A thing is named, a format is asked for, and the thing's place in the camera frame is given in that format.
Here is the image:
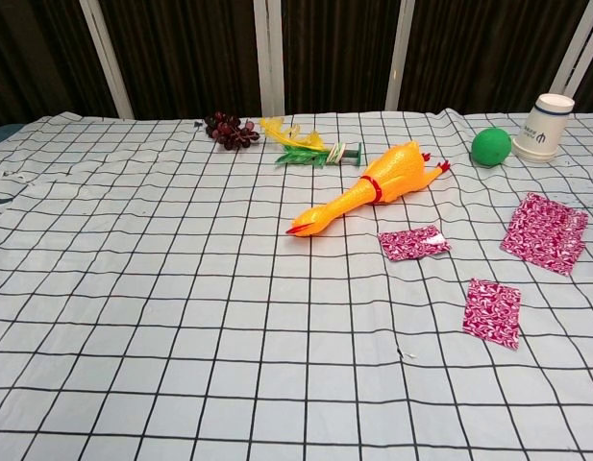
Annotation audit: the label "red white patterned cloth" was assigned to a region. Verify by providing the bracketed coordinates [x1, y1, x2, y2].
[460, 277, 523, 352]
[378, 224, 453, 263]
[499, 191, 590, 277]

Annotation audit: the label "yellow green feather toy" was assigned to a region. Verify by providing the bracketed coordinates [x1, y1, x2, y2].
[259, 116, 364, 169]

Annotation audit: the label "orange rubber chicken toy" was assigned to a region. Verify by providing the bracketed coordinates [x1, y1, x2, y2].
[285, 140, 452, 237]

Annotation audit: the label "dark red plastic grapes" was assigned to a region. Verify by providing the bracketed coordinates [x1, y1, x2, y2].
[203, 110, 261, 152]

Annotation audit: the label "grey black checked tablecloth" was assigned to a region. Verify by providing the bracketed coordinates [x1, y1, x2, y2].
[0, 109, 593, 461]

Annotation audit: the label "dark ribbed curtain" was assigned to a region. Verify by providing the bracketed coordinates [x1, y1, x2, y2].
[0, 0, 593, 130]

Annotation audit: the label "green ball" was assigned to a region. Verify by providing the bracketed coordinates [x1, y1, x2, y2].
[470, 125, 513, 168]

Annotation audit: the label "white paper cup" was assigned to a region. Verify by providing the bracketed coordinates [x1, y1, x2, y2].
[510, 92, 578, 163]

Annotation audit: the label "white double frame post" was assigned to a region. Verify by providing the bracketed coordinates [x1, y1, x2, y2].
[252, 0, 286, 118]

